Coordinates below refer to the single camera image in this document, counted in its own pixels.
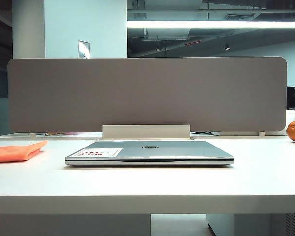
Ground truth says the orange rag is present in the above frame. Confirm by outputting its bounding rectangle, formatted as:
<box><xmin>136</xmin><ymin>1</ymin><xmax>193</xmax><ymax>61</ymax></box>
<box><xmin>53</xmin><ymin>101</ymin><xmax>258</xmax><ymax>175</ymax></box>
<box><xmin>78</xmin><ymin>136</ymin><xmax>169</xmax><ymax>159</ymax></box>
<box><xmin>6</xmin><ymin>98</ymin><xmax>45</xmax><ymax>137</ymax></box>
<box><xmin>0</xmin><ymin>140</ymin><xmax>48</xmax><ymax>163</ymax></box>

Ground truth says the silver closed laptop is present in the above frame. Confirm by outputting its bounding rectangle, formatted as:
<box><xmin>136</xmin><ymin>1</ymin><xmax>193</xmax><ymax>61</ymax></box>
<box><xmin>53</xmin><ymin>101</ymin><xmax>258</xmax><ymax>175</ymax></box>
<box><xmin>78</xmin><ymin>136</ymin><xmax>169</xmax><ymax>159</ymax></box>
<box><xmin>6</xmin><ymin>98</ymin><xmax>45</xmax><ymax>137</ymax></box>
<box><xmin>64</xmin><ymin>140</ymin><xmax>235</xmax><ymax>167</ymax></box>

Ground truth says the white red laptop sticker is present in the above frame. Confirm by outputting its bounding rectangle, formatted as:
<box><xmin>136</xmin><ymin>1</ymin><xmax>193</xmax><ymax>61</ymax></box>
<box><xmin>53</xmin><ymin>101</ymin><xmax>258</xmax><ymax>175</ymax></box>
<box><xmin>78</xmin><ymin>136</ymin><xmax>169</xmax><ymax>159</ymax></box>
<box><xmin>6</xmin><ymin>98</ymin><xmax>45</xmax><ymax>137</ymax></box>
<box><xmin>75</xmin><ymin>147</ymin><xmax>124</xmax><ymax>158</ymax></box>

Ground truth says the grey fabric desk divider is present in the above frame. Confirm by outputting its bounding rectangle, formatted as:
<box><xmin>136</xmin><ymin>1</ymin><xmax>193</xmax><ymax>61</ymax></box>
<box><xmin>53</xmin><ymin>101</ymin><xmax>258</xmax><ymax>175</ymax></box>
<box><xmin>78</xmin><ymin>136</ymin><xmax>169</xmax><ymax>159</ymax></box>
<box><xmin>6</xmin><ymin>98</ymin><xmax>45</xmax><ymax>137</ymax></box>
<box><xmin>7</xmin><ymin>56</ymin><xmax>288</xmax><ymax>133</ymax></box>

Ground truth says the red ceiling sign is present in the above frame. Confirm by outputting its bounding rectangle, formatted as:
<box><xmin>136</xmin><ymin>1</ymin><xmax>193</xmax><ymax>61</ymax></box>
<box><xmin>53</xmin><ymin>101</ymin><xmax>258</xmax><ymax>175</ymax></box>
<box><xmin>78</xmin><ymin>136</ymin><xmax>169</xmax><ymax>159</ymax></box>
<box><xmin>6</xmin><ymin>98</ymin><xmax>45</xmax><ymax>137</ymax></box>
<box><xmin>184</xmin><ymin>39</ymin><xmax>202</xmax><ymax>47</ymax></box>

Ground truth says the long white ceiling light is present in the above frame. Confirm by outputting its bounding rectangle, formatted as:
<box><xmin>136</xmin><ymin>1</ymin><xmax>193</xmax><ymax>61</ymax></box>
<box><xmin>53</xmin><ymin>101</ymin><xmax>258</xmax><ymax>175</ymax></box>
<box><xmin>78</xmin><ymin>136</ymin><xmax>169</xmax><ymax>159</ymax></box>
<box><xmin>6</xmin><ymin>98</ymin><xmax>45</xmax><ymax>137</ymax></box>
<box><xmin>126</xmin><ymin>20</ymin><xmax>295</xmax><ymax>29</ymax></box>

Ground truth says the white under-desk cabinet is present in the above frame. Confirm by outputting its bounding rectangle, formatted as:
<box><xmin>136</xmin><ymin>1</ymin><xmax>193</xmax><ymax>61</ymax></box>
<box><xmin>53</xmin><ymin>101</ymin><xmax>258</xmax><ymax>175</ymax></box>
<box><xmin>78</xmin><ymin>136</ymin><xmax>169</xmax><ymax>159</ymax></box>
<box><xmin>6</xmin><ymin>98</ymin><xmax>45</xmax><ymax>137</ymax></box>
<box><xmin>206</xmin><ymin>214</ymin><xmax>235</xmax><ymax>236</ymax></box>

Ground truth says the black computer monitor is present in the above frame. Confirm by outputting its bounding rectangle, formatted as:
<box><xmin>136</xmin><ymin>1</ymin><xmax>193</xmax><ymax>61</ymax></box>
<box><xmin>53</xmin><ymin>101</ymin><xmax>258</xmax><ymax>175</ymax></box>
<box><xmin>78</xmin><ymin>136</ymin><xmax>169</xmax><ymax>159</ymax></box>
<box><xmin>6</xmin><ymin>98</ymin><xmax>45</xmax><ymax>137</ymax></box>
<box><xmin>286</xmin><ymin>86</ymin><xmax>295</xmax><ymax>110</ymax></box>

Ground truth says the white divider centre bracket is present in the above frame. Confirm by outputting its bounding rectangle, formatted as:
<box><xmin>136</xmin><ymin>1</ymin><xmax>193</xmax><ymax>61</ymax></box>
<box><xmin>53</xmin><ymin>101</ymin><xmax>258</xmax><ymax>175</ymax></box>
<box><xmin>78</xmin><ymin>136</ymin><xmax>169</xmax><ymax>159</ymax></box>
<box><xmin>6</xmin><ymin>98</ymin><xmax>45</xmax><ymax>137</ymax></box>
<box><xmin>101</xmin><ymin>124</ymin><xmax>194</xmax><ymax>141</ymax></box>

